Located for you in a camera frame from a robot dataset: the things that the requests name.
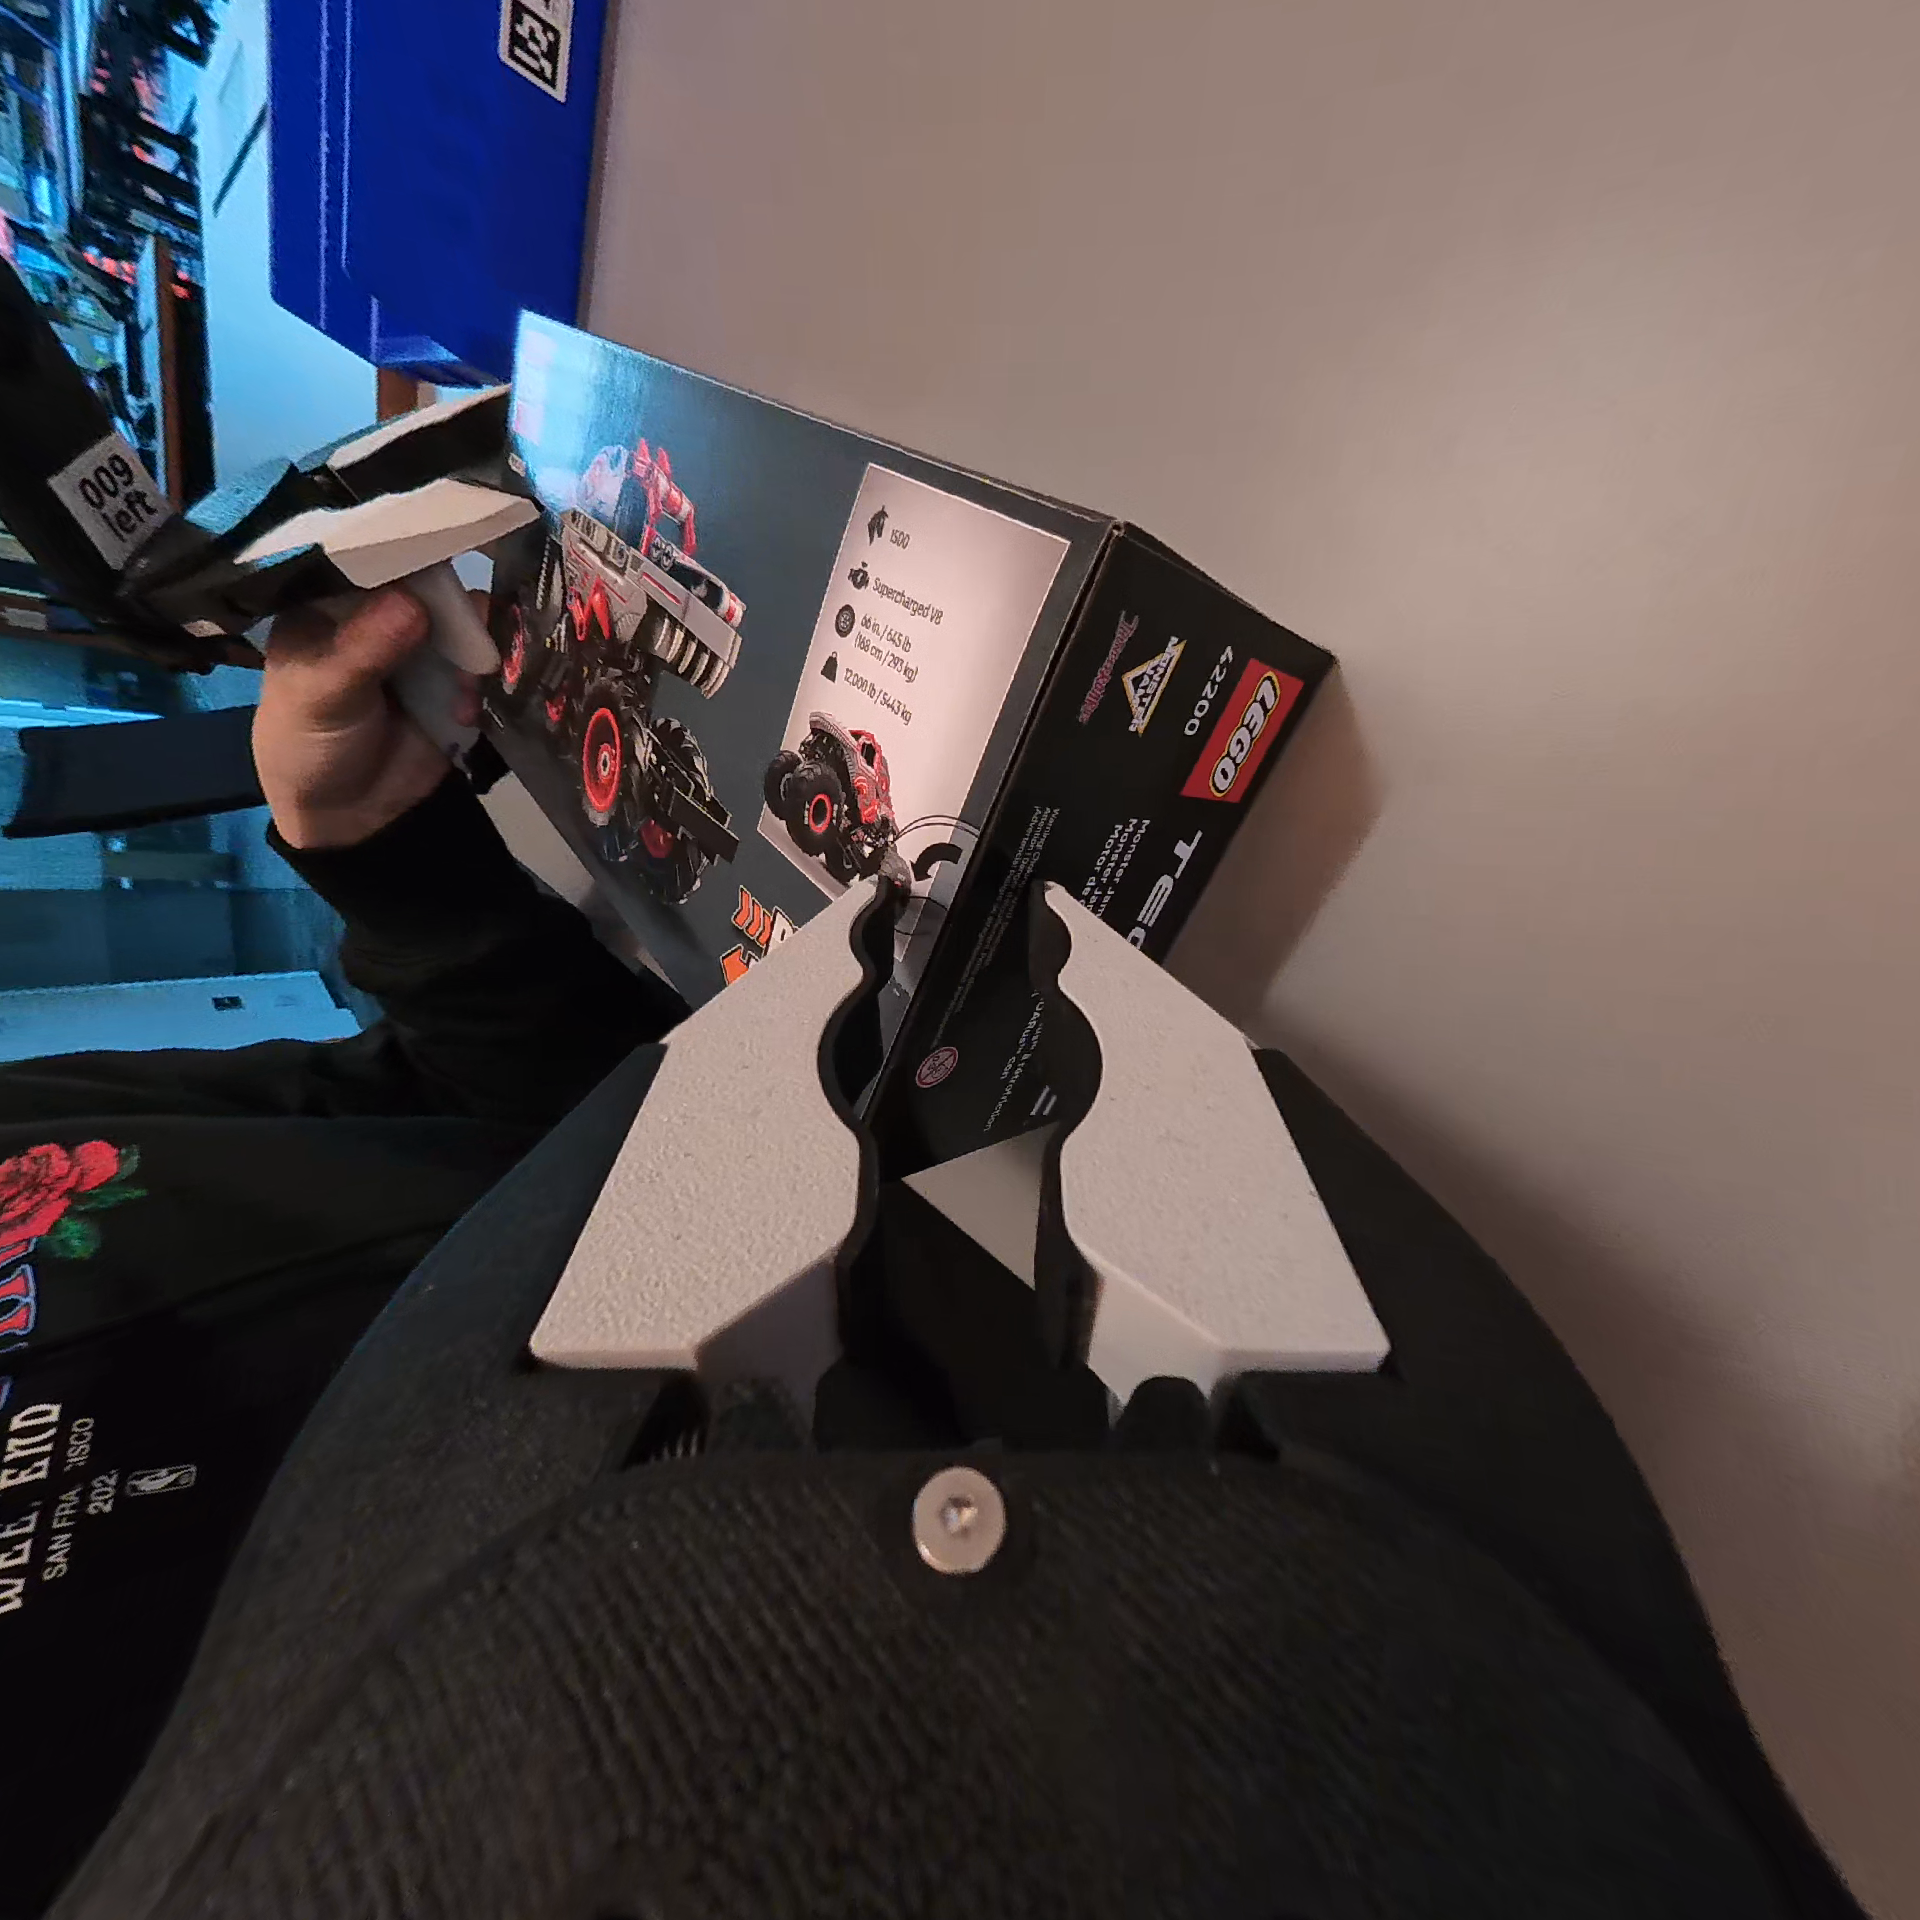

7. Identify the person's left forearm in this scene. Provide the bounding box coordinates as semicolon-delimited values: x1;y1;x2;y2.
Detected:
268;774;677;1114

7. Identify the cluttered shelving unit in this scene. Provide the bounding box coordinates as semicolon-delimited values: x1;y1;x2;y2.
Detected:
0;0;212;497

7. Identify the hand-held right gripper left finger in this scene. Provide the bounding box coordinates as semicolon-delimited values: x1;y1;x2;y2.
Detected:
527;882;889;1433

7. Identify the white furniture panel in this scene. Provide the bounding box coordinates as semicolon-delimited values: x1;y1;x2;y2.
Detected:
0;973;368;1066

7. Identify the monster truck toy box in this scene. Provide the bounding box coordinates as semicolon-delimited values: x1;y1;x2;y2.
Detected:
471;306;1339;1179

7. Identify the dark bar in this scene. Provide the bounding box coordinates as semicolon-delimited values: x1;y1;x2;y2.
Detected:
0;719;273;841

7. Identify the person's left hand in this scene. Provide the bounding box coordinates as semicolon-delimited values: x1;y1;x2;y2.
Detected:
248;589;490;865

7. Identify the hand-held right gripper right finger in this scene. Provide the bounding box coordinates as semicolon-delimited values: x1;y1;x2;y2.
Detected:
1028;882;1392;1450

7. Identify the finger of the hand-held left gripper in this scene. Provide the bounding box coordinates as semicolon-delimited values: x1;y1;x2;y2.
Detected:
225;479;544;602
293;383;520;490

